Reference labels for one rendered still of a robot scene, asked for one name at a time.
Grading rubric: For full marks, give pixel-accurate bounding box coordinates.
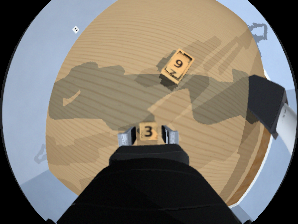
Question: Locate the small tan wooden cube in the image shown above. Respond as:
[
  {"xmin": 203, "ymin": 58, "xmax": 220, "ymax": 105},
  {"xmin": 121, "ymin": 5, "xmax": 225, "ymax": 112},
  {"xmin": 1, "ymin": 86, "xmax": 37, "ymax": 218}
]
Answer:
[
  {"xmin": 166, "ymin": 55, "xmax": 188, "ymax": 79},
  {"xmin": 139, "ymin": 121, "xmax": 158, "ymax": 140}
]

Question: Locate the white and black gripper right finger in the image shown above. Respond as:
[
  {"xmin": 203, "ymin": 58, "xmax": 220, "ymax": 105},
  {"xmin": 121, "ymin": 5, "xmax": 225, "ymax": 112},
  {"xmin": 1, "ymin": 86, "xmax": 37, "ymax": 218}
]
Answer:
[{"xmin": 161, "ymin": 125, "xmax": 179, "ymax": 145}]

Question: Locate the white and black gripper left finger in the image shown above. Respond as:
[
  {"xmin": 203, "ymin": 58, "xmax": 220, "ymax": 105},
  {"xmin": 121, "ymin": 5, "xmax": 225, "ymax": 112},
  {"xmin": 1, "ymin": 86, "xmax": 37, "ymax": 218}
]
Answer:
[{"xmin": 117, "ymin": 127, "xmax": 136, "ymax": 147}]

